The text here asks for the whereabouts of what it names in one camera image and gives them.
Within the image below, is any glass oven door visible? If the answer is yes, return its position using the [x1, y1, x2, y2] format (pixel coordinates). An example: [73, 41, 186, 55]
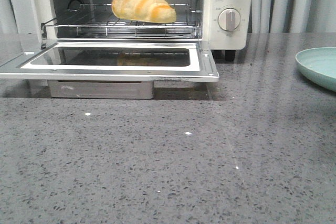
[1, 41, 219, 82]

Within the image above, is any golden croissant bread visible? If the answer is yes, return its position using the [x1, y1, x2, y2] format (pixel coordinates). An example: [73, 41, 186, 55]
[111, 0, 177, 24]

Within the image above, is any lower oven knob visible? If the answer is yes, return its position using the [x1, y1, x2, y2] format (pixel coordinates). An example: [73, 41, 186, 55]
[218, 8, 241, 32]

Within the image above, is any white Toshiba toaster oven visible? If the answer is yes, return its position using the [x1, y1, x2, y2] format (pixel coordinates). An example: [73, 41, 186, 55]
[5, 0, 254, 63]

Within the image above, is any grey curtain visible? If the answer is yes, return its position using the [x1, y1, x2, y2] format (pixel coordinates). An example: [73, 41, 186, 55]
[1, 0, 335, 34]

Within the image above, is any light green plate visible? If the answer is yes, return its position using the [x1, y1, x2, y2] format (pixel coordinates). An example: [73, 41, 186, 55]
[296, 47, 335, 92]

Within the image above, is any wire oven rack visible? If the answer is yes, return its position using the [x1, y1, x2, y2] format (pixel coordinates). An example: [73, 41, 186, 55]
[41, 3, 202, 39]

